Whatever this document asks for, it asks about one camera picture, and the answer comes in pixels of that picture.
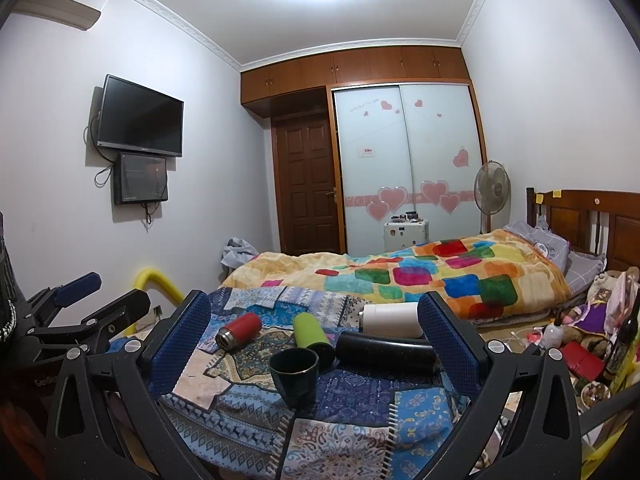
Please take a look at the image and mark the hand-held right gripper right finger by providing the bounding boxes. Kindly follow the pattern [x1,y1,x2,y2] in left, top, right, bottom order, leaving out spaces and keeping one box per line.
[400,290,584,480]

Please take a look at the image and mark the colourful squares blanket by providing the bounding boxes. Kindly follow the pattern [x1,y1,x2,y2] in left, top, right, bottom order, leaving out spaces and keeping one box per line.
[222,228,571,322]

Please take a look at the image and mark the black thermos bottle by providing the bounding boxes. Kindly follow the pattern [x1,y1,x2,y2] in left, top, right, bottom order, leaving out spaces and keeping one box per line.
[334,332,441,376]

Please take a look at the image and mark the sliding wardrobe with hearts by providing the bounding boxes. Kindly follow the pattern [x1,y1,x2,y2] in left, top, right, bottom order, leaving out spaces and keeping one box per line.
[327,80,488,256]

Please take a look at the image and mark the yellow foam tube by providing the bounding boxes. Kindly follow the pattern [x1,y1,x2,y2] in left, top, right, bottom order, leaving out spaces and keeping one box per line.
[131,268,182,306]

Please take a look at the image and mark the red thermos bottle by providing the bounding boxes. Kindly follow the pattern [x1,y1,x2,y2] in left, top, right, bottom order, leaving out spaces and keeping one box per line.
[215,312,262,353]

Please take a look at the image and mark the pink plastic bag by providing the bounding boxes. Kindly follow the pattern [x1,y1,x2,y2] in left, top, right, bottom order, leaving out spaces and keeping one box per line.
[600,270,632,336]

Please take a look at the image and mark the standing fan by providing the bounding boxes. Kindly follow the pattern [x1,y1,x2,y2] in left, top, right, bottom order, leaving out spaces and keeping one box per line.
[474,161,512,235]

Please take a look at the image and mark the green cup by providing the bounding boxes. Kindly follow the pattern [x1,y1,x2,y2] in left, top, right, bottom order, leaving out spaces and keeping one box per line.
[292,312,335,361]

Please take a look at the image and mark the wooden overhead cabinets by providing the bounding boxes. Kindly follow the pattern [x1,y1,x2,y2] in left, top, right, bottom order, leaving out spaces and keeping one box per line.
[240,45,473,118]

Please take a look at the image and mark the small white cabinet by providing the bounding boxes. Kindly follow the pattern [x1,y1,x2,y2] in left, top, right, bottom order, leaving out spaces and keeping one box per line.
[383,219,430,251]

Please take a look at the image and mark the grey plaid pillow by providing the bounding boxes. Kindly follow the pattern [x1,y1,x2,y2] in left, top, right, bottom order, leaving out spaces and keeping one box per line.
[565,250,607,288]

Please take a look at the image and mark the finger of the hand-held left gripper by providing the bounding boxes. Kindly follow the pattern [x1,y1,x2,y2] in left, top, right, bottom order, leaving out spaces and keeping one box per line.
[10,271,103,332]
[25,289,152,361]

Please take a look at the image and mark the dark green mug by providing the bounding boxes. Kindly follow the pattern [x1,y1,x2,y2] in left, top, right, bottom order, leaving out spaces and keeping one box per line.
[268,347,321,408]

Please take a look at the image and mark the red wallet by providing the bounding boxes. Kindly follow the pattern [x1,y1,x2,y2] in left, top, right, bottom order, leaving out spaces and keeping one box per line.
[565,342,606,378]

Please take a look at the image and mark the blue patchwork blanket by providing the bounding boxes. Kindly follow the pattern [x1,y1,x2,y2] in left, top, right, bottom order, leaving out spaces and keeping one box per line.
[107,285,473,480]

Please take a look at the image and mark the small wall monitor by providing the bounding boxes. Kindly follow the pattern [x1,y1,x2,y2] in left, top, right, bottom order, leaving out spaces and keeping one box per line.
[112,152,169,206]

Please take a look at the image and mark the brown wooden door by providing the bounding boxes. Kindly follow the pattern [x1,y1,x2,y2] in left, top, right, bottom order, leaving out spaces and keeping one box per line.
[272,112,346,256]

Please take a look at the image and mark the dark glass bottle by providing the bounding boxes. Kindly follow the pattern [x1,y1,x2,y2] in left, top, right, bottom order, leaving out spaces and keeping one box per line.
[605,272,640,386]

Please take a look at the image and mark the grey clothing heap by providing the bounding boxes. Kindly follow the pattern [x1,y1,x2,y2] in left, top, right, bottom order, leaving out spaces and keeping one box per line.
[221,237,261,273]

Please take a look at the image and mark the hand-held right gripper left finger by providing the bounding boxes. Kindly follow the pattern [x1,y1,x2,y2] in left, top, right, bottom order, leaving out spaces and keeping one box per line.
[44,289,221,480]

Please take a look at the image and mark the air conditioner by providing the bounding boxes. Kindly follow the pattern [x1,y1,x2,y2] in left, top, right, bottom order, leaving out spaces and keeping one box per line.
[12,0,117,31]

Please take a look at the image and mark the white squeeze bottle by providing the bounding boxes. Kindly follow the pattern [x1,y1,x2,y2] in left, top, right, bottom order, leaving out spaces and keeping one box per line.
[542,317,564,351]

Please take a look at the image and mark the wall television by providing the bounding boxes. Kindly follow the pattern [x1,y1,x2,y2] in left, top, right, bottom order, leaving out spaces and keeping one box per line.
[96,74,185,158]

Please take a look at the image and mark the white thermos bottle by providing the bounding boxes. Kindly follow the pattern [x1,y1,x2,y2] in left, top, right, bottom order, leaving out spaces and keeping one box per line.
[357,302,426,339]

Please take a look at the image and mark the wooden headboard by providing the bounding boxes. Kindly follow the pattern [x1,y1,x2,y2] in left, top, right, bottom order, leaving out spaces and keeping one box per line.
[525,187,640,273]

